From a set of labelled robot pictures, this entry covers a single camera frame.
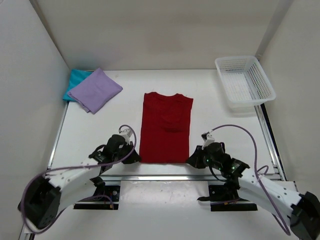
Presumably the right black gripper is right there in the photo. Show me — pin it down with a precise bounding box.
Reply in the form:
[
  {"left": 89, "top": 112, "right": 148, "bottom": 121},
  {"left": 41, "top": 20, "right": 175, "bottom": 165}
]
[{"left": 186, "top": 145, "right": 222, "bottom": 171}]

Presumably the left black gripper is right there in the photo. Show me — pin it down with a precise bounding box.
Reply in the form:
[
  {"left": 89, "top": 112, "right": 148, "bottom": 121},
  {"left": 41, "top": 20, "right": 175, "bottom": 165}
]
[{"left": 112, "top": 141, "right": 142, "bottom": 164}]

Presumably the red t shirt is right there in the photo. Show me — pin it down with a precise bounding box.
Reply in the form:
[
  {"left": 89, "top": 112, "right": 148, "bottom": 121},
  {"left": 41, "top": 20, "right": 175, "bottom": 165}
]
[{"left": 139, "top": 92, "right": 194, "bottom": 164}]

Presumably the purple t shirt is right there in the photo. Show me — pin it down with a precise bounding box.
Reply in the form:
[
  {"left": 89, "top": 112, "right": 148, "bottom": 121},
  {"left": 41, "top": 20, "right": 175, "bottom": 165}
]
[{"left": 66, "top": 68, "right": 123, "bottom": 114}]

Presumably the white plastic basket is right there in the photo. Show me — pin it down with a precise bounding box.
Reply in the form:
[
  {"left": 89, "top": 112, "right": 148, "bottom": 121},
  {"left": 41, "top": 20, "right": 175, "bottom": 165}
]
[{"left": 214, "top": 55, "right": 276, "bottom": 109}]

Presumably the teal t shirt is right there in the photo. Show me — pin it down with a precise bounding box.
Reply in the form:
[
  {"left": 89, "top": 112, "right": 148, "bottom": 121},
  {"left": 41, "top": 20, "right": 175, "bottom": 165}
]
[{"left": 62, "top": 69, "right": 93, "bottom": 102}]

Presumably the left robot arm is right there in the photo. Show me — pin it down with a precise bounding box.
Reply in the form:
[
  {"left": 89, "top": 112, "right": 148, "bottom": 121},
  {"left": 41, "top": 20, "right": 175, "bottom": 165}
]
[{"left": 18, "top": 125, "right": 137, "bottom": 234}]

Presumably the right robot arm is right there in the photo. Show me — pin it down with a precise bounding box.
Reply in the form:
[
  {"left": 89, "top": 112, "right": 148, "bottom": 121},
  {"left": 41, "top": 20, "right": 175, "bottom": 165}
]
[{"left": 186, "top": 142, "right": 320, "bottom": 240}]

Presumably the aluminium front rail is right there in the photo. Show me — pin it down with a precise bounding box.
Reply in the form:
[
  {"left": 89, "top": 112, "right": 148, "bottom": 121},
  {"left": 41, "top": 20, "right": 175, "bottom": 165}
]
[{"left": 47, "top": 174, "right": 286, "bottom": 183}]

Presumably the aluminium rail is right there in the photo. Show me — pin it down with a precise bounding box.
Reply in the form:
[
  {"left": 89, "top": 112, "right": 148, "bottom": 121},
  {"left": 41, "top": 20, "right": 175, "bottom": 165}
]
[
  {"left": 254, "top": 103, "right": 287, "bottom": 181},
  {"left": 47, "top": 174, "right": 286, "bottom": 183}
]

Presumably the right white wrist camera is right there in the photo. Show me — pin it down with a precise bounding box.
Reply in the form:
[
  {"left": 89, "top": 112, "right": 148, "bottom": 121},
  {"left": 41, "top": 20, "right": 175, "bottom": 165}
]
[{"left": 201, "top": 132, "right": 215, "bottom": 149}]

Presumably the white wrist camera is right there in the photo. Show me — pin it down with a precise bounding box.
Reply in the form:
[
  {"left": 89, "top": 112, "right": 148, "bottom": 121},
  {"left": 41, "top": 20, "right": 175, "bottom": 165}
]
[
  {"left": 201, "top": 132, "right": 215, "bottom": 149},
  {"left": 118, "top": 127, "right": 133, "bottom": 144}
]

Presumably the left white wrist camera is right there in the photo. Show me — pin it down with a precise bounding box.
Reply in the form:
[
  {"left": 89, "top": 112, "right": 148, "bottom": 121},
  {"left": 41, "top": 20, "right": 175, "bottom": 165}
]
[{"left": 118, "top": 127, "right": 133, "bottom": 144}]

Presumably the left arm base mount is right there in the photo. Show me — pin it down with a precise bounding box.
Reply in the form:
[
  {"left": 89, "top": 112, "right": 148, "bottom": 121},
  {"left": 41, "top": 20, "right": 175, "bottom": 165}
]
[{"left": 73, "top": 177, "right": 121, "bottom": 211}]

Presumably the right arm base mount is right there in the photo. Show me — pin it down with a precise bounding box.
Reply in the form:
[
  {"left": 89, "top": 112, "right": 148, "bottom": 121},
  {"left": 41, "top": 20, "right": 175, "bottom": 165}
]
[{"left": 197, "top": 180, "right": 258, "bottom": 212}]

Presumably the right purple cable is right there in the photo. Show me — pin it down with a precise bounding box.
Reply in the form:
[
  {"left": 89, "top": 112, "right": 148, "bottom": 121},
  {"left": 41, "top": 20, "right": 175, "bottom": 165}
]
[{"left": 202, "top": 124, "right": 292, "bottom": 236}]

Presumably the aluminium right side rail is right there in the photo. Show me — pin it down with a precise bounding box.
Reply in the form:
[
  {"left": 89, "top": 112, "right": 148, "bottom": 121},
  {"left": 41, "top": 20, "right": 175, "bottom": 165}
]
[{"left": 254, "top": 103, "right": 287, "bottom": 181}]

